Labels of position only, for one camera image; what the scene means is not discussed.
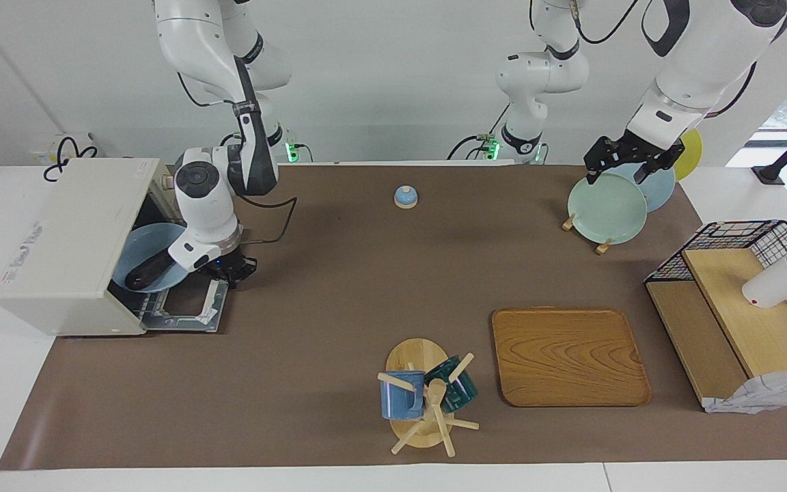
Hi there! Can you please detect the black wire basket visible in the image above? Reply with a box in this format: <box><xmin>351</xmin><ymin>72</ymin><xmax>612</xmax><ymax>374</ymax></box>
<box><xmin>644</xmin><ymin>219</ymin><xmax>787</xmax><ymax>363</ymax></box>

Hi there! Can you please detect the black left base cable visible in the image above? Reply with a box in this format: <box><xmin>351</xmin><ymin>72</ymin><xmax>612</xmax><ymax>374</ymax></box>
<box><xmin>448</xmin><ymin>102</ymin><xmax>512</xmax><ymax>161</ymax></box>

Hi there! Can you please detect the white toaster oven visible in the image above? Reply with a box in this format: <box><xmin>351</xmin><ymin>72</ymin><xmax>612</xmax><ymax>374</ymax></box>
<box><xmin>0</xmin><ymin>159</ymin><xmax>182</xmax><ymax>337</ymax></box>

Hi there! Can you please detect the oven door with handle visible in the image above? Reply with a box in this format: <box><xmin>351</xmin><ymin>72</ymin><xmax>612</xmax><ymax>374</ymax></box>
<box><xmin>141</xmin><ymin>277</ymin><xmax>230</xmax><ymax>333</ymax></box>

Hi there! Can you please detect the white cup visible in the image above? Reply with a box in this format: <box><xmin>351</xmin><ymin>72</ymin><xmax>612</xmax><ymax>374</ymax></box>
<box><xmin>741</xmin><ymin>254</ymin><xmax>787</xmax><ymax>309</ymax></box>

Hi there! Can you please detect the coiled black power cable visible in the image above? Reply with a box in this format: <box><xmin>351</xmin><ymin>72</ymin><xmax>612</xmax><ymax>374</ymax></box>
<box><xmin>43</xmin><ymin>135</ymin><xmax>99</xmax><ymax>182</ymax></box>

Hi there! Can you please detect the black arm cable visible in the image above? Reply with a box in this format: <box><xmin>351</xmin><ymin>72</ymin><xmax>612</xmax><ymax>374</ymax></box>
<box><xmin>175</xmin><ymin>68</ymin><xmax>299</xmax><ymax>245</ymax></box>
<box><xmin>568</xmin><ymin>0</ymin><xmax>756</xmax><ymax>122</ymax></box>

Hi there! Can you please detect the yellow plate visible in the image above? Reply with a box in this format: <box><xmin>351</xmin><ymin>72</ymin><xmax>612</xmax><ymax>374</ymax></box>
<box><xmin>674</xmin><ymin>127</ymin><xmax>703</xmax><ymax>182</ymax></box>

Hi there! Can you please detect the light blue racked plate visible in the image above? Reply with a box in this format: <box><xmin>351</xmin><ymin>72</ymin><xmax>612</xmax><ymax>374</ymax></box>
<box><xmin>629</xmin><ymin>162</ymin><xmax>676</xmax><ymax>213</ymax></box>

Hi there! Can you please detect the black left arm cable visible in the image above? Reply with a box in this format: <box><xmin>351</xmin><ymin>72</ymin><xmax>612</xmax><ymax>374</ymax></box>
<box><xmin>568</xmin><ymin>0</ymin><xmax>756</xmax><ymax>122</ymax></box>

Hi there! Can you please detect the dark purple eggplant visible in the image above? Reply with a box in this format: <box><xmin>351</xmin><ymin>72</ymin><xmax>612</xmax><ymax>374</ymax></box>
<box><xmin>125</xmin><ymin>249</ymin><xmax>182</xmax><ymax>290</ymax></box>

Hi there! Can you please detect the wooden shelf box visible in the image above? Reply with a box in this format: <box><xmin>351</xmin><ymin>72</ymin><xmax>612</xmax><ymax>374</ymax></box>
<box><xmin>645</xmin><ymin>247</ymin><xmax>787</xmax><ymax>405</ymax></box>

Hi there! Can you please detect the wooden mug tree stand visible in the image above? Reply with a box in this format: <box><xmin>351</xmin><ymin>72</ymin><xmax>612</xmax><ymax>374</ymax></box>
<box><xmin>377</xmin><ymin>338</ymin><xmax>480</xmax><ymax>457</ymax></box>

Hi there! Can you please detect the pale green plate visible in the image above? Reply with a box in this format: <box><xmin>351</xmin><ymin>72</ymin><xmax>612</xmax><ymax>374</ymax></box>
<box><xmin>567</xmin><ymin>172</ymin><xmax>648</xmax><ymax>245</ymax></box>

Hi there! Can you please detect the grey checked cloth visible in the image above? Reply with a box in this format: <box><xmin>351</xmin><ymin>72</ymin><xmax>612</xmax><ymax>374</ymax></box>
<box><xmin>702</xmin><ymin>368</ymin><xmax>787</xmax><ymax>415</ymax></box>

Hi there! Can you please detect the dark green mug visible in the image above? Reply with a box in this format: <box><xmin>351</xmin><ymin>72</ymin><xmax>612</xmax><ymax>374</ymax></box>
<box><xmin>425</xmin><ymin>356</ymin><xmax>478</xmax><ymax>413</ymax></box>

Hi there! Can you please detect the wooden serving tray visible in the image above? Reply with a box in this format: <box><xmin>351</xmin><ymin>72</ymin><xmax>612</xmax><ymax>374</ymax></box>
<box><xmin>491</xmin><ymin>307</ymin><xmax>652</xmax><ymax>408</ymax></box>

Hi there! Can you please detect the wooden plate rack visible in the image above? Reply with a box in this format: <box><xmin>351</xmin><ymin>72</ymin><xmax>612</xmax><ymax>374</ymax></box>
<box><xmin>562</xmin><ymin>213</ymin><xmax>614</xmax><ymax>256</ymax></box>

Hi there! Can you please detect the brown table mat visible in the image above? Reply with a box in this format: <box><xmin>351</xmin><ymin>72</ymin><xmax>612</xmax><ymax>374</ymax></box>
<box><xmin>0</xmin><ymin>163</ymin><xmax>787</xmax><ymax>471</ymax></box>

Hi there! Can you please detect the blue mug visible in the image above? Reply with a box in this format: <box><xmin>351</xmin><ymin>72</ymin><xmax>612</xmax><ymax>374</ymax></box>
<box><xmin>380</xmin><ymin>371</ymin><xmax>426</xmax><ymax>420</ymax></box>

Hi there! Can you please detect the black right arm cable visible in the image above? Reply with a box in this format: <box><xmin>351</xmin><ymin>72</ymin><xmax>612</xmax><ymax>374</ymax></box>
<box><xmin>175</xmin><ymin>68</ymin><xmax>299</xmax><ymax>245</ymax></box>

